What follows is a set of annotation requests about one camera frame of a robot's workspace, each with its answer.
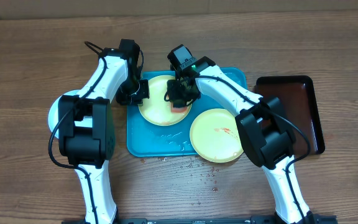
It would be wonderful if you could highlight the red and grey sponge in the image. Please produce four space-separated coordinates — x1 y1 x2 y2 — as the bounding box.
170 101 188 113

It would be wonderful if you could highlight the yellow-green plate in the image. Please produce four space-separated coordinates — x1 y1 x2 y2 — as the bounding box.
190 108 244 163
139 75 191 126

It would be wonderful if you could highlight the light blue plate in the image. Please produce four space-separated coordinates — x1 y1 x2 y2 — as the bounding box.
48 90 79 139

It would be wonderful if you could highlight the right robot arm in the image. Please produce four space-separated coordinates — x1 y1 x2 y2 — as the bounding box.
164 45 314 223

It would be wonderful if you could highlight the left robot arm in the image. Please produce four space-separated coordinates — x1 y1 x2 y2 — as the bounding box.
48 39 149 223

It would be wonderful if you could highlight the teal plastic tray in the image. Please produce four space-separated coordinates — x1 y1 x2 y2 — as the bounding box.
126 67 249 158

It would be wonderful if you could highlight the black rectangular water tray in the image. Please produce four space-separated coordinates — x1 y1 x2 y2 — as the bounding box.
254 75 325 155

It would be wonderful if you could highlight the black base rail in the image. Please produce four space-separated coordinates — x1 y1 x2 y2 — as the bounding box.
61 214 338 224

